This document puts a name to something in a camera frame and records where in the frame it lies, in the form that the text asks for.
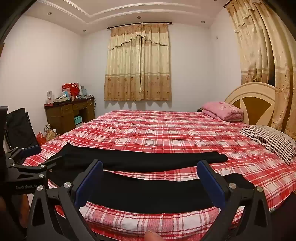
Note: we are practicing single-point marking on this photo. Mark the red gift bag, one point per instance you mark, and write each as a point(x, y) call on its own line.
point(70, 89)

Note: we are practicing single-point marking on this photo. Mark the teal box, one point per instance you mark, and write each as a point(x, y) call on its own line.
point(78, 119)

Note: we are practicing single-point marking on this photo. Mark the patterned tote bag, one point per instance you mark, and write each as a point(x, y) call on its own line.
point(52, 134)

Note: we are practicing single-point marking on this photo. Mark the dark curtain rod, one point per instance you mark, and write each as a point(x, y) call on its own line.
point(115, 27)

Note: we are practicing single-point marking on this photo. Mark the beige floral window curtain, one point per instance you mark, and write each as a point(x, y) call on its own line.
point(138, 64)

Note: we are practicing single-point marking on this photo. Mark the red plaid bed sheet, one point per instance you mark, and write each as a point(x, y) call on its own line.
point(161, 129)

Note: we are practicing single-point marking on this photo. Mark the red plastic bag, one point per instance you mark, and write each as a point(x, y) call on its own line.
point(41, 138)

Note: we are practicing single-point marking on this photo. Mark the white card box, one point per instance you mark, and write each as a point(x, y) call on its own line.
point(50, 97)

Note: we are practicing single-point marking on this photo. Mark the brown wooden desk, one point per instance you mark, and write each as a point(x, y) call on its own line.
point(60, 115)

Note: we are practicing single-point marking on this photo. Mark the person's right hand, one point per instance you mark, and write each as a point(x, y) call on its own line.
point(152, 236)

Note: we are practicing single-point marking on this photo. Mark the pink folded blanket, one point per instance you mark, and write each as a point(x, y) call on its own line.
point(222, 111)

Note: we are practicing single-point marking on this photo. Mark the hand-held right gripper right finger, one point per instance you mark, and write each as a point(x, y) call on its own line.
point(212, 185)

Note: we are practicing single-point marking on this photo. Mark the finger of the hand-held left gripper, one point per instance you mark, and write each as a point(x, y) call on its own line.
point(47, 163)
point(30, 150)

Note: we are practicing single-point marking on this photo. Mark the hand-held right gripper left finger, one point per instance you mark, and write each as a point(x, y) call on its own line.
point(89, 185)

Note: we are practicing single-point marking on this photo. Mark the black chair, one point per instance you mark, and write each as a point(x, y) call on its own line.
point(20, 127)

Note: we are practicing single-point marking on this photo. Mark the clear water bottle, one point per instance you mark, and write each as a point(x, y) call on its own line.
point(83, 90)

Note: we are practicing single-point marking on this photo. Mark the beige floral long curtain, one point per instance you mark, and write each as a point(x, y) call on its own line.
point(266, 46)

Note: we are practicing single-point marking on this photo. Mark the beige wooden headboard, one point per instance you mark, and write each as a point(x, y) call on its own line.
point(252, 95)

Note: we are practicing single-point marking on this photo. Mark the striped pillow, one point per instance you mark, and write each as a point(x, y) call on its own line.
point(272, 141)

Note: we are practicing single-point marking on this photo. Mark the black pants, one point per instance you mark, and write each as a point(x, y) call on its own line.
point(138, 160)

